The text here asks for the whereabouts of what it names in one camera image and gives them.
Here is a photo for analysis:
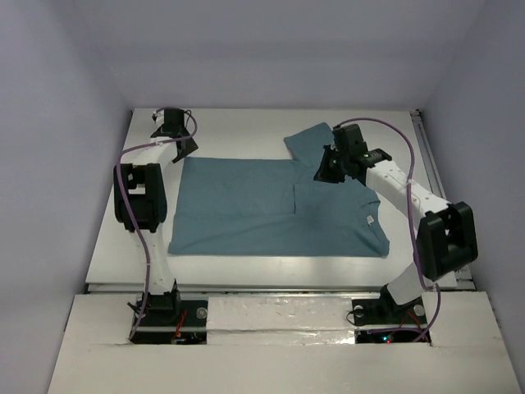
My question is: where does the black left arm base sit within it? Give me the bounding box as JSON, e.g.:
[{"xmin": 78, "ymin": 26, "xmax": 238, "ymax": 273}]
[{"xmin": 128, "ymin": 292, "xmax": 208, "ymax": 345}]

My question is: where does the teal blue t-shirt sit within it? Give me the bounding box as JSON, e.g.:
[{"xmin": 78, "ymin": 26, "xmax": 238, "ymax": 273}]
[{"xmin": 168, "ymin": 123, "xmax": 390, "ymax": 258}]

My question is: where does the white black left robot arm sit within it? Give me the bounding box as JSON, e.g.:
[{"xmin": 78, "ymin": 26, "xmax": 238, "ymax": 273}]
[{"xmin": 113, "ymin": 107, "xmax": 199, "ymax": 324}]

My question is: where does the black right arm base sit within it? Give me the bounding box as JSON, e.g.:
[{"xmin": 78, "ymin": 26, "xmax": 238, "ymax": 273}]
[{"xmin": 345, "ymin": 285, "xmax": 431, "ymax": 343}]

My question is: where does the white foam front panel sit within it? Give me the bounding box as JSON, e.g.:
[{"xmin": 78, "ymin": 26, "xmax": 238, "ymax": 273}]
[{"xmin": 206, "ymin": 295, "xmax": 355, "ymax": 346}]

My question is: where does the aluminium front table rail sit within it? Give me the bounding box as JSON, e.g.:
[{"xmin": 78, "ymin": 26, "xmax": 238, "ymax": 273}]
[{"xmin": 84, "ymin": 282, "xmax": 477, "ymax": 297}]

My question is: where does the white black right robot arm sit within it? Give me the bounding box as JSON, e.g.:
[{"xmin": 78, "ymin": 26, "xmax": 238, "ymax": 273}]
[{"xmin": 314, "ymin": 119, "xmax": 478, "ymax": 322}]

